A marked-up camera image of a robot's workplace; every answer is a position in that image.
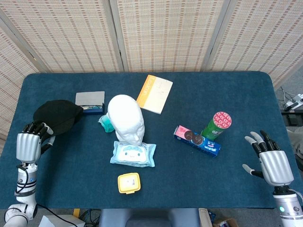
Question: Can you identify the brown cardboard box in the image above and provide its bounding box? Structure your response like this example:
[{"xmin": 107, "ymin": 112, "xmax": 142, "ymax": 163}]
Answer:
[{"xmin": 212, "ymin": 217, "xmax": 239, "ymax": 227}]

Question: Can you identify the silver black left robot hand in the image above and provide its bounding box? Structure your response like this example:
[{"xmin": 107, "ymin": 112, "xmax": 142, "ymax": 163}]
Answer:
[{"xmin": 16, "ymin": 121, "xmax": 56, "ymax": 164}]

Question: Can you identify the woven bamboo folding screen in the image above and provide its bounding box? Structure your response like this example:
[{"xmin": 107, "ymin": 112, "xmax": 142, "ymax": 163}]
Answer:
[{"xmin": 0, "ymin": 0, "xmax": 303, "ymax": 154}]

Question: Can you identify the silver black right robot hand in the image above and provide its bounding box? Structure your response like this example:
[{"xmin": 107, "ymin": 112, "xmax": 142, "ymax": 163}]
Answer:
[{"xmin": 242, "ymin": 130, "xmax": 294, "ymax": 187}]

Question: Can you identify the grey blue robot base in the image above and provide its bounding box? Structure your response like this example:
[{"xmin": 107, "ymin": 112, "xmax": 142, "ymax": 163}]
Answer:
[{"xmin": 98, "ymin": 208, "xmax": 201, "ymax": 227}]

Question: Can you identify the white power strip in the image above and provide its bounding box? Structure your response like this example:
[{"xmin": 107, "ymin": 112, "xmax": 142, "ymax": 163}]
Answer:
[{"xmin": 284, "ymin": 93, "xmax": 303, "ymax": 111}]

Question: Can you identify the white foam mannequin head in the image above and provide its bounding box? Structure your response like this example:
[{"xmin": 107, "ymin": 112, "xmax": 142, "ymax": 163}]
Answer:
[{"xmin": 107, "ymin": 94, "xmax": 145, "ymax": 146}]

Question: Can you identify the blue cookie box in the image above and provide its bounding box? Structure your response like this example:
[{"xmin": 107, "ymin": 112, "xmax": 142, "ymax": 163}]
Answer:
[{"xmin": 174, "ymin": 125, "xmax": 222, "ymax": 158}]

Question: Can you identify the black baseball cap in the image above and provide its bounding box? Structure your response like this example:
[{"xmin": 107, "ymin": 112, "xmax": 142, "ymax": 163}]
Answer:
[{"xmin": 33, "ymin": 99, "xmax": 84, "ymax": 136}]

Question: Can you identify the light blue wet wipes pack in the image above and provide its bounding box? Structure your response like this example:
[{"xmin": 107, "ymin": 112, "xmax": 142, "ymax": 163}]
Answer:
[{"xmin": 109, "ymin": 140, "xmax": 157, "ymax": 168}]

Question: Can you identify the black flat box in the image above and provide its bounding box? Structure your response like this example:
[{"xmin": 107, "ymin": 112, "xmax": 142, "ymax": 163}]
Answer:
[{"xmin": 281, "ymin": 113, "xmax": 303, "ymax": 127}]

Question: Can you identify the blue carpet table cover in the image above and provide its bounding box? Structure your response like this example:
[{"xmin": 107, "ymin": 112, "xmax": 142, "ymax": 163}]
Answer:
[{"xmin": 0, "ymin": 71, "xmax": 300, "ymax": 210}]

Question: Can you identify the teal tissue pack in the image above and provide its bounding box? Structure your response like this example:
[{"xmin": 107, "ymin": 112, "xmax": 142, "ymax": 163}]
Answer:
[{"xmin": 98, "ymin": 113, "xmax": 116, "ymax": 133}]

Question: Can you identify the green chips can pink lid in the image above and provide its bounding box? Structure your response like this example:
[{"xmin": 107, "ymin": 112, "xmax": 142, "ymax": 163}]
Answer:
[{"xmin": 200, "ymin": 111, "xmax": 232, "ymax": 140}]

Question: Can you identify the yellow and cream notebook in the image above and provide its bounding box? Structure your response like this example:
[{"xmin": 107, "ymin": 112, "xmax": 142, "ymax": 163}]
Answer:
[{"xmin": 136, "ymin": 74, "xmax": 174, "ymax": 115}]

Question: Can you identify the white box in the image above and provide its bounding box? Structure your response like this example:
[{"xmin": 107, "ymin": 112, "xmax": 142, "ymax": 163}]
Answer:
[{"xmin": 39, "ymin": 214, "xmax": 86, "ymax": 227}]

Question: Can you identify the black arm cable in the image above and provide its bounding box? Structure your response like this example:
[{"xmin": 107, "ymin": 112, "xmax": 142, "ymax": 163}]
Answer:
[{"xmin": 14, "ymin": 164, "xmax": 30, "ymax": 194}]

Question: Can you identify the yellow lidded green container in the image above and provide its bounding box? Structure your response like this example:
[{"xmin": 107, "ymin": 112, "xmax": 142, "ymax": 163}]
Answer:
[{"xmin": 117, "ymin": 172, "xmax": 142, "ymax": 195}]

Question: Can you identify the blue glasses case grey lid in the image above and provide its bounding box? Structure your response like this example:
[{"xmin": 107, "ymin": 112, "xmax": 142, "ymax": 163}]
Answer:
[{"xmin": 75, "ymin": 91, "xmax": 106, "ymax": 116}]

